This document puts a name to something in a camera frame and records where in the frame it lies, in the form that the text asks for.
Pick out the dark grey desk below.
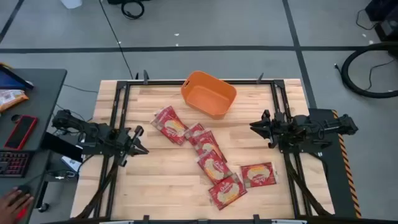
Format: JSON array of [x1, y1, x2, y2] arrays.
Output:
[[0, 68, 68, 224]]

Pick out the person's hand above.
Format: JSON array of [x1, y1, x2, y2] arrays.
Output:
[[0, 186, 35, 224]]

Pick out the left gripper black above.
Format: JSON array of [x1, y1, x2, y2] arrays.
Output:
[[113, 125, 149, 167]]

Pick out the coiled black cable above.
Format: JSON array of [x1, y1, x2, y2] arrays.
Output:
[[120, 0, 146, 21]]

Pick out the black flat panel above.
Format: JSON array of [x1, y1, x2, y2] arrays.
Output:
[[41, 131, 84, 163]]

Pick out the black yellow hazard tape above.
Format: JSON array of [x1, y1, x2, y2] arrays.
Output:
[[331, 109, 363, 219]]

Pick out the red popcorn bag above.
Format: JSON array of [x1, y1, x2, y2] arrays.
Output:
[[207, 173, 249, 212], [150, 105, 189, 146], [192, 129, 228, 164], [195, 150, 234, 186], [239, 161, 278, 189], [183, 122, 206, 147]]

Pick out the large black hose ring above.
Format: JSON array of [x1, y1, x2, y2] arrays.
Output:
[[340, 41, 398, 100]]

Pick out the tablet with blue screen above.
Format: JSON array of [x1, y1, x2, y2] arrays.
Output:
[[0, 63, 35, 91]]

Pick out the black backlit keyboard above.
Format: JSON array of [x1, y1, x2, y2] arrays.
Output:
[[0, 151, 32, 179]]

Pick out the phone in red case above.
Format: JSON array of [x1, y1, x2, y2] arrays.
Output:
[[3, 114, 39, 151]]

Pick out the black side platform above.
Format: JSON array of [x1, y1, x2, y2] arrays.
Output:
[[307, 108, 358, 219]]

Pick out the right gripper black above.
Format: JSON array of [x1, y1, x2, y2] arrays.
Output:
[[249, 110, 294, 149]]

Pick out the orange plastic basket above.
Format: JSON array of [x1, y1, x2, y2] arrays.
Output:
[[180, 70, 238, 120]]

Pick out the thin black floor cable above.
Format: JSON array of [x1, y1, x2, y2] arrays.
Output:
[[333, 58, 398, 91], [355, 8, 379, 31], [63, 83, 99, 94]]

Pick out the black aluminium table frame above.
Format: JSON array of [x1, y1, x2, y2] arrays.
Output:
[[76, 70, 335, 224]]

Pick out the white bucket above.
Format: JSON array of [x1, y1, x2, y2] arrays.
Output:
[[60, 0, 83, 10]]

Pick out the white paper sheet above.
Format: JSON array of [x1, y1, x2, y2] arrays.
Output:
[[60, 155, 79, 173]]

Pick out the black equipment box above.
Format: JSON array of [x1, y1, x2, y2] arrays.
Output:
[[364, 0, 398, 42]]

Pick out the orange snack bag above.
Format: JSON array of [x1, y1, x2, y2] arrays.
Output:
[[0, 89, 30, 113]]

